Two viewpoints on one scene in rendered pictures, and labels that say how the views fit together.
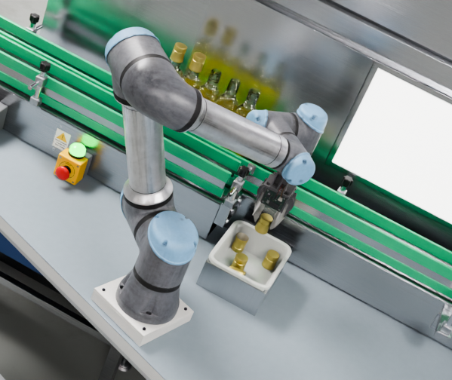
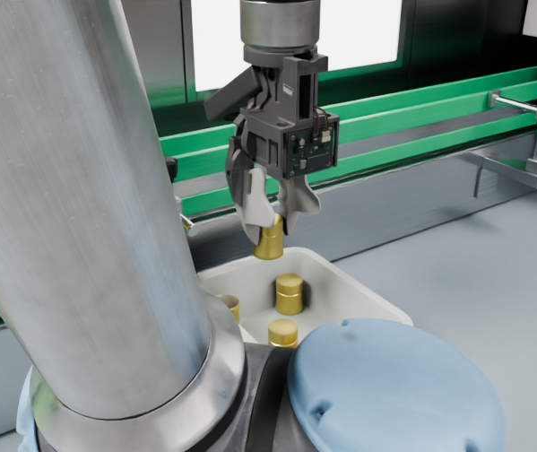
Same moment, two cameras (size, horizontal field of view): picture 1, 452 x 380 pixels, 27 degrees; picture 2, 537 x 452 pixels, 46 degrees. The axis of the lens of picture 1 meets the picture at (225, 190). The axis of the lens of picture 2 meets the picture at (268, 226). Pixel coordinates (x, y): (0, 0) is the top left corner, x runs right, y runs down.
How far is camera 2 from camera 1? 1.90 m
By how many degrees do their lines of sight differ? 37
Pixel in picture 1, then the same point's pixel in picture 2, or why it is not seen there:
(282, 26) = not seen: outside the picture
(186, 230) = (408, 348)
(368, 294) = (398, 222)
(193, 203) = not seen: hidden behind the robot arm
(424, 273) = (441, 131)
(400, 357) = (523, 252)
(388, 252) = (393, 140)
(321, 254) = (317, 224)
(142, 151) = (125, 197)
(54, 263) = not seen: outside the picture
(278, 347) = (510, 394)
